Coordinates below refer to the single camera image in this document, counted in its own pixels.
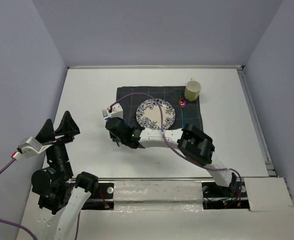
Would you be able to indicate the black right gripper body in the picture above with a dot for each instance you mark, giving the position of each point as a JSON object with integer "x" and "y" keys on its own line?
{"x": 123, "y": 140}

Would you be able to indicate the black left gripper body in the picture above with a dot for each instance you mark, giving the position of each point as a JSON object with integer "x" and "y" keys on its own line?
{"x": 58, "y": 153}

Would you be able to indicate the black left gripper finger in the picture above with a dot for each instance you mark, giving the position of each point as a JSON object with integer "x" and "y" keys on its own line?
{"x": 46, "y": 135}
{"x": 67, "y": 127}

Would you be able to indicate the iridescent fork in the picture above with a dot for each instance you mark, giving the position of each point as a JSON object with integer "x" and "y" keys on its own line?
{"x": 105, "y": 113}

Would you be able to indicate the blue floral white plate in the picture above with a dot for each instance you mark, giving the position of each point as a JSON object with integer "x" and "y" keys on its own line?
{"x": 148, "y": 114}

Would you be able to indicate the iridescent spoon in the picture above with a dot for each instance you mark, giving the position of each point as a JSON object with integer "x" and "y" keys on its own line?
{"x": 182, "y": 104}

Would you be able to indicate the dark grey checked cloth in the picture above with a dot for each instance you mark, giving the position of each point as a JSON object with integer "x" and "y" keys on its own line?
{"x": 171, "y": 94}

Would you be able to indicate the cream cup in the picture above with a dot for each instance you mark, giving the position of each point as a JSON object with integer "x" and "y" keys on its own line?
{"x": 192, "y": 90}

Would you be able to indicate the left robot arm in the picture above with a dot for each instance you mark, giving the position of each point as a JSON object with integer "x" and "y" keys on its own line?
{"x": 60, "y": 201}

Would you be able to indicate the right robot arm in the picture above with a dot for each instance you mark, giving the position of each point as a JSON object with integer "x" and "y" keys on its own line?
{"x": 189, "y": 142}

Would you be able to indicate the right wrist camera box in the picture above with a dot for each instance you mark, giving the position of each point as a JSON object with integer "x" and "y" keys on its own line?
{"x": 115, "y": 111}

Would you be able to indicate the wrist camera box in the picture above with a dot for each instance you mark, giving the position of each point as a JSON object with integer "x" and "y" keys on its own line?
{"x": 29, "y": 147}
{"x": 115, "y": 111}

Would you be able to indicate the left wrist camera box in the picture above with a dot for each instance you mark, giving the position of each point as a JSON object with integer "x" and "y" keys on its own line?
{"x": 29, "y": 147}

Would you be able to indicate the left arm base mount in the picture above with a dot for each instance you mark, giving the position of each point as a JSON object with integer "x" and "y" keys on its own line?
{"x": 103, "y": 199}

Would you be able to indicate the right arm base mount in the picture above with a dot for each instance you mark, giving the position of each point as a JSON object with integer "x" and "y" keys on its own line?
{"x": 215, "y": 199}

